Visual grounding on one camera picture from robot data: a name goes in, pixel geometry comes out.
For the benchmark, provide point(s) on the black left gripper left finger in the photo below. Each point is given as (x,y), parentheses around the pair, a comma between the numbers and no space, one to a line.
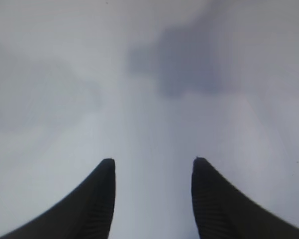
(85,213)

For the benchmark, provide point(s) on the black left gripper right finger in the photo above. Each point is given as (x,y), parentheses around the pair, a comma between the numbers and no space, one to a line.
(221,211)

